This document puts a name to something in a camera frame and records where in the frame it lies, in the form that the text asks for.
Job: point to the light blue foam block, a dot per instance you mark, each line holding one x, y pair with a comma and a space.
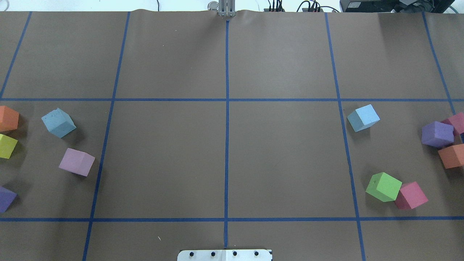
363, 118
58, 123

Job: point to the small steel cylinder weight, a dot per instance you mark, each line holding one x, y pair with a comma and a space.
213, 6

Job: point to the light pink foam block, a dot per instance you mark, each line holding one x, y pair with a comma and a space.
77, 162

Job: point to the green foam block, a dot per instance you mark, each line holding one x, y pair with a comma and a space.
384, 187

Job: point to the right pink foam block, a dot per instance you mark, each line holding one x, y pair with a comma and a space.
410, 196

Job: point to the right purple foam block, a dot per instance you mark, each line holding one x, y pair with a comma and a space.
437, 134

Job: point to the purple foam block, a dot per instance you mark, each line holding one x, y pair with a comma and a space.
437, 134
6, 199

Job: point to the black electronics box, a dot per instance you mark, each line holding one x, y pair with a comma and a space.
395, 6

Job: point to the right orange foam block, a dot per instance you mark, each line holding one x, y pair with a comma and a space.
452, 156

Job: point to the orange foam block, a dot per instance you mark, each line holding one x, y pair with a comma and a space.
9, 119
452, 156

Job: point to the left orange foam block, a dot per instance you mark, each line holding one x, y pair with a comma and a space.
9, 119

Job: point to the yellow foam block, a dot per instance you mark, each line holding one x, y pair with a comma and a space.
7, 146

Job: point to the far magenta foam block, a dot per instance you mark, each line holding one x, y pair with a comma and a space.
457, 122

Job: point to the left purple foam block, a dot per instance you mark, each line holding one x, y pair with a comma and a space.
6, 199

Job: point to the aluminium frame post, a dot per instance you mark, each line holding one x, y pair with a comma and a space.
226, 8

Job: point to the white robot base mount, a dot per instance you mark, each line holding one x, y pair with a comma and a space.
226, 255

